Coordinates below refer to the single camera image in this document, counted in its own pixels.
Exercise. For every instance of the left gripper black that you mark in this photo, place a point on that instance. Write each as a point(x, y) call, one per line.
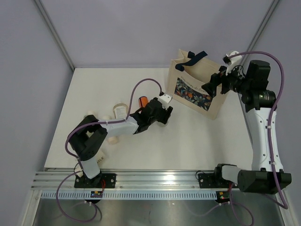
point(166, 113)

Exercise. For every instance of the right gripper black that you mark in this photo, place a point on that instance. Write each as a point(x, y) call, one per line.
point(217, 79)

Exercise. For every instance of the orange blue spray bottle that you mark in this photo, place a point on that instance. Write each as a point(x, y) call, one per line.
point(143, 101)

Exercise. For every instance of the beige canvas tote bag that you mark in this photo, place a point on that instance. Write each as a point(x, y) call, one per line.
point(187, 73)

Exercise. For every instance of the clear amber liquid bottle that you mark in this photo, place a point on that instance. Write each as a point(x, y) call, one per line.
point(120, 110)

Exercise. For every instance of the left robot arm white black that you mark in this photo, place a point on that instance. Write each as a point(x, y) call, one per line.
point(87, 138)

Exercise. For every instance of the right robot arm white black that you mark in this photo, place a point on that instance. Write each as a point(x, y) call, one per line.
point(267, 175)

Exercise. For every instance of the pale bottle under left arm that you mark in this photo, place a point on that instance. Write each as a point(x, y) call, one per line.
point(90, 112)

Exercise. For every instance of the cream tube bottle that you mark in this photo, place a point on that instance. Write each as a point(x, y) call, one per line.
point(111, 140)

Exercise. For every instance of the cream bottle with lettering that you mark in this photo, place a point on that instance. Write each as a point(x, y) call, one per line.
point(100, 156)

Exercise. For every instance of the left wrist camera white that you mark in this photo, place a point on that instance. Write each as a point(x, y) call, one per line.
point(165, 99)

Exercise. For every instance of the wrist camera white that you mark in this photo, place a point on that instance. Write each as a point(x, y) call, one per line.
point(232, 59)
point(165, 99)

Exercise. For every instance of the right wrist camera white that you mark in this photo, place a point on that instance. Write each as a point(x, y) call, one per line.
point(232, 59)

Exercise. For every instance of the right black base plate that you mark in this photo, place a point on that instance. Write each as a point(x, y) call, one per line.
point(211, 180)

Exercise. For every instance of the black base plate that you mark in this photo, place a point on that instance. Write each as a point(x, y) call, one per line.
point(211, 180)
point(104, 180)

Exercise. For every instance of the right aluminium frame post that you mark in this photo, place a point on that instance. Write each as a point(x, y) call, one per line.
point(263, 24)

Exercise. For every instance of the aluminium frame post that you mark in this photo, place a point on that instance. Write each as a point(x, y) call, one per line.
point(53, 32)
point(263, 24)

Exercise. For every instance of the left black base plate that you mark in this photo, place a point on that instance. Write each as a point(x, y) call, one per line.
point(104, 180)

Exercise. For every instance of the aluminium mounting rail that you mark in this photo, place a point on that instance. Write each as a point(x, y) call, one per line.
point(161, 180)

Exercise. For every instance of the white slotted cable duct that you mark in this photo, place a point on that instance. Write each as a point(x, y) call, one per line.
point(130, 195)

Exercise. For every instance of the left aluminium frame post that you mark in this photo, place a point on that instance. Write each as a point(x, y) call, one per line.
point(53, 32)

